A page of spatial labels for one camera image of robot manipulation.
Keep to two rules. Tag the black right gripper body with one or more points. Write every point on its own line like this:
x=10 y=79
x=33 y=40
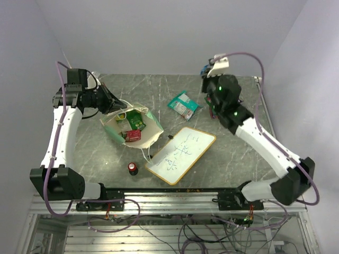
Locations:
x=208 y=86

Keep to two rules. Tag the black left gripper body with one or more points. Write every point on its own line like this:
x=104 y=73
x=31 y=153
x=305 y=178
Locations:
x=95 y=98

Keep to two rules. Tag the teal snack packet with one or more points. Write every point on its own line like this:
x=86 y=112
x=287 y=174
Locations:
x=183 y=105

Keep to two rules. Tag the blue M&M's candy bag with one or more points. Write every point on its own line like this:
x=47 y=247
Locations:
x=205 y=70

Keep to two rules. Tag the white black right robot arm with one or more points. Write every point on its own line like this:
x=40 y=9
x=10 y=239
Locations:
x=294 y=175

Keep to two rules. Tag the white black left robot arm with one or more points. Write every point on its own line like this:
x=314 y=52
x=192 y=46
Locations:
x=55 y=179

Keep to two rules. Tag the red snack packet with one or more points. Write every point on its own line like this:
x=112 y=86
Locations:
x=131 y=136

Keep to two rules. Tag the small yellow-framed whiteboard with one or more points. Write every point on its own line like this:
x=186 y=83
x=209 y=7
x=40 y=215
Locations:
x=178 y=156

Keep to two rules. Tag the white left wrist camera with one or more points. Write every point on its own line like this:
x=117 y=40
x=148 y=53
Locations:
x=93 y=80

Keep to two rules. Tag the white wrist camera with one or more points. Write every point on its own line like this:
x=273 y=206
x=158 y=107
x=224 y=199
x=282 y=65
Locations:
x=218 y=65
x=93 y=80

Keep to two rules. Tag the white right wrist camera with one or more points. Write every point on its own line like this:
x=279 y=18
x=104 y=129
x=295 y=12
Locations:
x=218 y=65

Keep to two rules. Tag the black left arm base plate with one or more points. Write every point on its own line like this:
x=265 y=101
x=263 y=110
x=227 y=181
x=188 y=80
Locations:
x=112 y=201

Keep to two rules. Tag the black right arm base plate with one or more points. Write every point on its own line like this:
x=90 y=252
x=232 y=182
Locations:
x=231 y=199

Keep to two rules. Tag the aluminium frame rail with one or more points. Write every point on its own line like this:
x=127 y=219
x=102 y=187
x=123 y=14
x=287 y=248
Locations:
x=162 y=203

